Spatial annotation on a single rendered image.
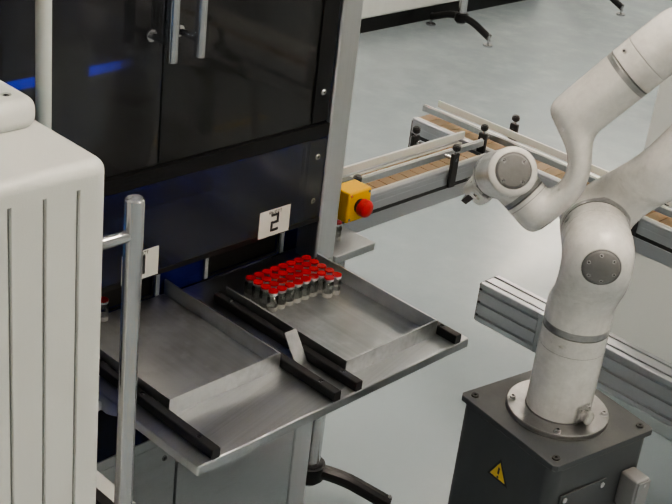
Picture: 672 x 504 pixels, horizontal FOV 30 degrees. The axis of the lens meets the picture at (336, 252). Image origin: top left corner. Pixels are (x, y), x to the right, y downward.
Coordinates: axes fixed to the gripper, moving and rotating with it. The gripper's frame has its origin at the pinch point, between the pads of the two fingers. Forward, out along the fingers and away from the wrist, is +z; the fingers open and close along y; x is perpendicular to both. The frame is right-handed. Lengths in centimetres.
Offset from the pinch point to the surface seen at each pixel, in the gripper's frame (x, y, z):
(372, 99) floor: 23, 50, 389
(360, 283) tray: 2.5, -29.6, 23.3
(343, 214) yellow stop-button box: 13.9, -20.4, 35.1
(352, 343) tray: -2.2, -39.8, 5.5
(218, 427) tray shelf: 10, -65, -22
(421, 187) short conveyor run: 2, -1, 69
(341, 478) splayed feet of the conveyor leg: -33, -71, 92
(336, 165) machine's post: 22.0, -13.8, 26.4
